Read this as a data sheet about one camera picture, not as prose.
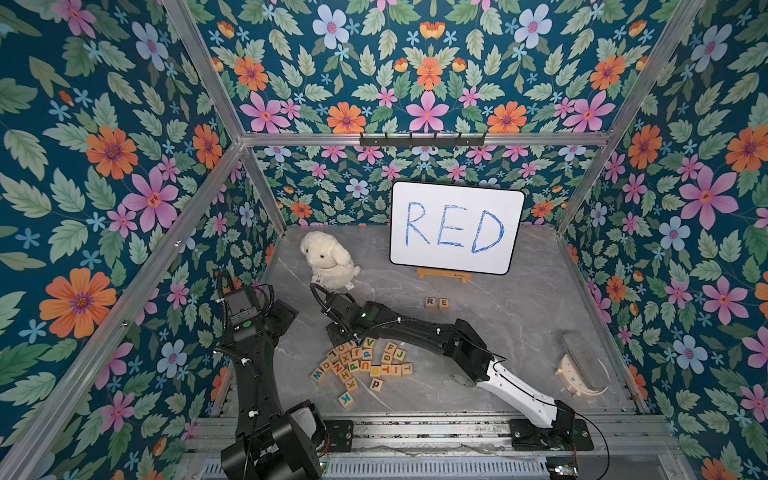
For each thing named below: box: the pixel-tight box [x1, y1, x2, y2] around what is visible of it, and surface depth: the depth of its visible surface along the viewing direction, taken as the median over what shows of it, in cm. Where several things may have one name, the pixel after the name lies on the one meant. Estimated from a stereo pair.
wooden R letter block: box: [424, 297, 437, 312], surface depth 98 cm
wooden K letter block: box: [338, 391, 354, 409], surface depth 79 cm
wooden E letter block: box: [438, 298, 450, 312], surface depth 98 cm
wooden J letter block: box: [392, 348, 407, 365], surface depth 86 cm
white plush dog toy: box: [300, 231, 361, 291], surface depth 91 cm
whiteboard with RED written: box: [389, 181, 526, 276], surface depth 97 cm
